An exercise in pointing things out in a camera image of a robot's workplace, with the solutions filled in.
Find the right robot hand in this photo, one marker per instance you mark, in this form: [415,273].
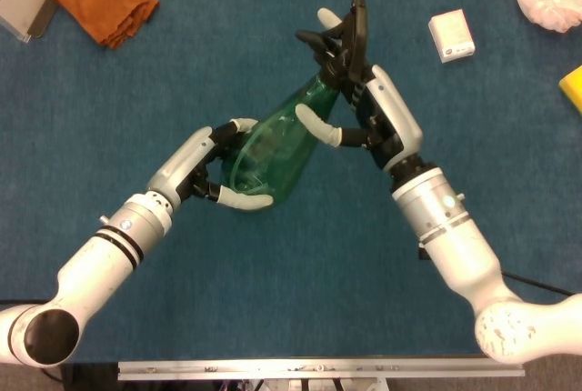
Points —
[391,123]

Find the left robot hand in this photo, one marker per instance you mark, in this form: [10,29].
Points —
[182,168]

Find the green transparent plastic bottle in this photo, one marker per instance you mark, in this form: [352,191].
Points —
[282,145]

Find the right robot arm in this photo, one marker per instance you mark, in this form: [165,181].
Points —
[454,245]

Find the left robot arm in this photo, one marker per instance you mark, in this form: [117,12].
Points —
[91,263]

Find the orange cloth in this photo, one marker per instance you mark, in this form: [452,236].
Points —
[100,0]

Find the white small box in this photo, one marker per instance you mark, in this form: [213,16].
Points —
[451,36]

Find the blue table cloth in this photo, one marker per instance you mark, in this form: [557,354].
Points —
[227,23]

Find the yellow sponge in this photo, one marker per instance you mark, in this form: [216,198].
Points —
[573,91]

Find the aluminium rail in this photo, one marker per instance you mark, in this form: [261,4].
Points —
[318,368]

